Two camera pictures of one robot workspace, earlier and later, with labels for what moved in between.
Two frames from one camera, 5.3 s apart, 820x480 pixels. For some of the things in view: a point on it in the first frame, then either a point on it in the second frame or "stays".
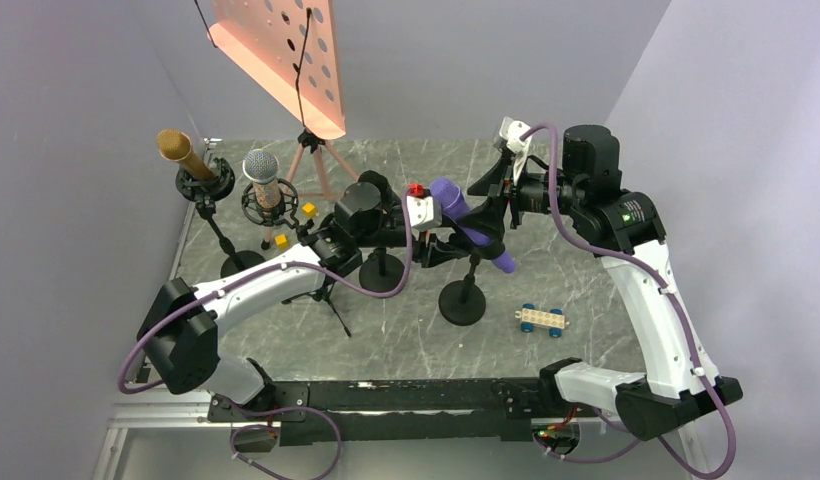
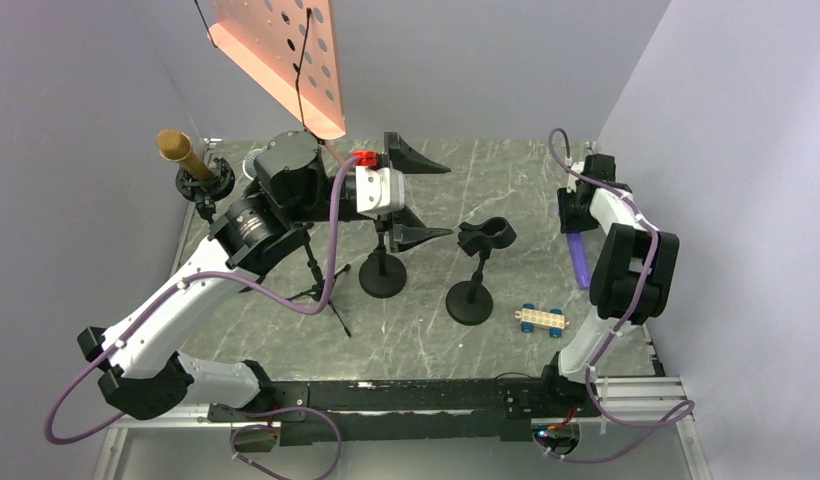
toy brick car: x=554 y=320 stays
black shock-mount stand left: x=203 y=189 stays
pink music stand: x=288 y=49 stays
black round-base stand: x=381 y=272 stays
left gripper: x=436 y=253 -> x=411 y=162
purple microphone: x=455 y=205 -> x=579 y=256
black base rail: x=387 y=411 stays
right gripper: x=497 y=182 -> x=568 y=223
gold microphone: x=175 y=145 stays
